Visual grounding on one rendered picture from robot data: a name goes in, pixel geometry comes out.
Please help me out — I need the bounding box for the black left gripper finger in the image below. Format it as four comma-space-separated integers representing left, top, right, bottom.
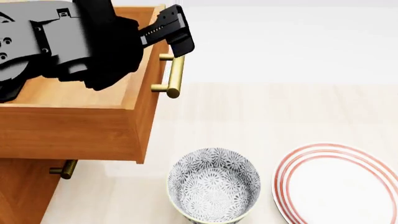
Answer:
156, 4, 196, 58

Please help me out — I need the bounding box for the long brass drawer handle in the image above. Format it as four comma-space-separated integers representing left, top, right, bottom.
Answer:
150, 52, 186, 99

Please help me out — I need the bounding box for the wooden cabinet drawer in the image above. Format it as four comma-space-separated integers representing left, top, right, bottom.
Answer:
0, 4, 170, 164

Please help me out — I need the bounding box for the wooden cabinet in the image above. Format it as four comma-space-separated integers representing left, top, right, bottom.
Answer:
0, 157, 68, 224

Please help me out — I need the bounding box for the floral patterned grey bowl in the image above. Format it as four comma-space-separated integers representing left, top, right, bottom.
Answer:
167, 146, 262, 224

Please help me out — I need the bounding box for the white plate with red rings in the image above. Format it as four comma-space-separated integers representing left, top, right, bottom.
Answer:
271, 142, 398, 224

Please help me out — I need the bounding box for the dark brass drawer handle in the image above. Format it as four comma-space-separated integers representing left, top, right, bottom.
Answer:
49, 159, 79, 180

